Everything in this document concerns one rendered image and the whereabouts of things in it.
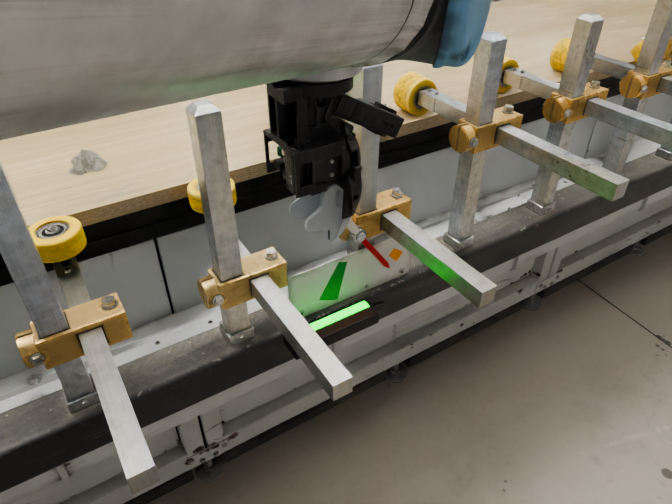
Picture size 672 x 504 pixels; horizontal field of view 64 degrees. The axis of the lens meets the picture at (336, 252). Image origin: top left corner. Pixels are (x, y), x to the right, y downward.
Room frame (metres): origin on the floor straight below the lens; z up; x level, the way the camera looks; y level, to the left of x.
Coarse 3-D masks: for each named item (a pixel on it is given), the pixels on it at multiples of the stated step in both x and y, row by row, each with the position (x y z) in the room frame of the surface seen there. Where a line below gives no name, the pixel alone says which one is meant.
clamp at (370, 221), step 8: (384, 192) 0.83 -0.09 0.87; (376, 200) 0.80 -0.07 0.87; (384, 200) 0.80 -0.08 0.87; (392, 200) 0.80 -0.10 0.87; (400, 200) 0.80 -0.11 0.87; (408, 200) 0.81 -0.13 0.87; (376, 208) 0.78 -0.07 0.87; (384, 208) 0.78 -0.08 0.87; (392, 208) 0.79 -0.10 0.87; (400, 208) 0.80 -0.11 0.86; (408, 208) 0.81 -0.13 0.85; (352, 216) 0.76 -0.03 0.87; (360, 216) 0.75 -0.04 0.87; (368, 216) 0.76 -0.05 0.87; (376, 216) 0.77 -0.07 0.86; (408, 216) 0.81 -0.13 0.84; (360, 224) 0.75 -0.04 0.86; (368, 224) 0.76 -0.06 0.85; (376, 224) 0.77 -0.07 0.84; (344, 232) 0.75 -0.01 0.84; (368, 232) 0.76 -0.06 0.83; (376, 232) 0.77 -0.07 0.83; (344, 240) 0.75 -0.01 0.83
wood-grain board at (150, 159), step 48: (528, 0) 2.22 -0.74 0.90; (576, 0) 2.22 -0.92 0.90; (624, 0) 2.22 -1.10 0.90; (528, 48) 1.60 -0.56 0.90; (624, 48) 1.60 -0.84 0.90; (240, 96) 1.22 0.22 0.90; (384, 96) 1.22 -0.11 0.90; (528, 96) 1.27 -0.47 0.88; (0, 144) 0.96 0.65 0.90; (48, 144) 0.96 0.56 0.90; (96, 144) 0.96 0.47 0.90; (144, 144) 0.96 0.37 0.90; (240, 144) 0.96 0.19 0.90; (48, 192) 0.78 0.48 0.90; (96, 192) 0.78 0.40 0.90; (144, 192) 0.78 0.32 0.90
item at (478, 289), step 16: (384, 224) 0.77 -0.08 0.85; (400, 224) 0.74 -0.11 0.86; (400, 240) 0.73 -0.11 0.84; (416, 240) 0.70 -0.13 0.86; (432, 240) 0.70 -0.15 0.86; (416, 256) 0.69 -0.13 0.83; (432, 256) 0.66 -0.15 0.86; (448, 256) 0.66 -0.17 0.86; (448, 272) 0.63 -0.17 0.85; (464, 272) 0.62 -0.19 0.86; (464, 288) 0.60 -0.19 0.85; (480, 288) 0.58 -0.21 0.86; (496, 288) 0.59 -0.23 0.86; (480, 304) 0.57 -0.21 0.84
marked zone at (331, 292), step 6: (342, 264) 0.73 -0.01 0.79; (336, 270) 0.73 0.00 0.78; (342, 270) 0.73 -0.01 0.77; (336, 276) 0.73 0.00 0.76; (342, 276) 0.73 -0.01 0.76; (330, 282) 0.72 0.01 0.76; (336, 282) 0.73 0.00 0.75; (330, 288) 0.72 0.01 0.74; (336, 288) 0.73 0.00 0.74; (324, 294) 0.71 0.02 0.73; (330, 294) 0.72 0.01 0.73; (336, 294) 0.73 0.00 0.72
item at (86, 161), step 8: (80, 152) 0.91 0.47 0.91; (88, 152) 0.89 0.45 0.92; (72, 160) 0.88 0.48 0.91; (80, 160) 0.86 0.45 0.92; (88, 160) 0.87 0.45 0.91; (96, 160) 0.87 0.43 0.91; (104, 160) 0.88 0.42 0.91; (72, 168) 0.86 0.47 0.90; (80, 168) 0.85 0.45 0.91; (88, 168) 0.86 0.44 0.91; (96, 168) 0.85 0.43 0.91
